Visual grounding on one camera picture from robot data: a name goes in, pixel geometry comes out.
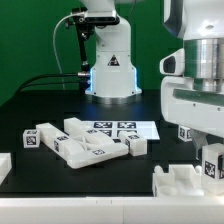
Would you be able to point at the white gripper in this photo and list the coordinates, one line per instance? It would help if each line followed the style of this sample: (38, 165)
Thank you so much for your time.
(203, 112)

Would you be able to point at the white chair seat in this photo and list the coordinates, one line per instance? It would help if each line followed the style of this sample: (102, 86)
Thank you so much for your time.
(179, 180)

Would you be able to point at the white chair back frame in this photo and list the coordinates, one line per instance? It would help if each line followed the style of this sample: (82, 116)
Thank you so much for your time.
(80, 145)

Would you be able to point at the white tagged cube nut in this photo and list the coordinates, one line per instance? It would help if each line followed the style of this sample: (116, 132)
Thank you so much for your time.
(184, 133)
(31, 138)

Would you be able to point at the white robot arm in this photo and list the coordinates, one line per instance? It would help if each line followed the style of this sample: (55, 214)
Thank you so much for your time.
(199, 23)

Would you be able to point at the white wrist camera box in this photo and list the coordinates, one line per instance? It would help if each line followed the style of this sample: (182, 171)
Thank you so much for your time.
(173, 64)

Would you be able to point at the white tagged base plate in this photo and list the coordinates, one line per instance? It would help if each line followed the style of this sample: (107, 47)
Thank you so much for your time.
(146, 129)

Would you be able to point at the white front fence rail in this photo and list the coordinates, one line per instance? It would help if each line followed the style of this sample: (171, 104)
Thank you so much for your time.
(185, 210)

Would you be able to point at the white fence rail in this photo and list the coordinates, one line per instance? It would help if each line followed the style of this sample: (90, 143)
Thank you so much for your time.
(5, 165)
(185, 210)

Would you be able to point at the white left fence rail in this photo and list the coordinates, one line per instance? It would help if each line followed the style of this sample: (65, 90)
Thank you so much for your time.
(5, 165)

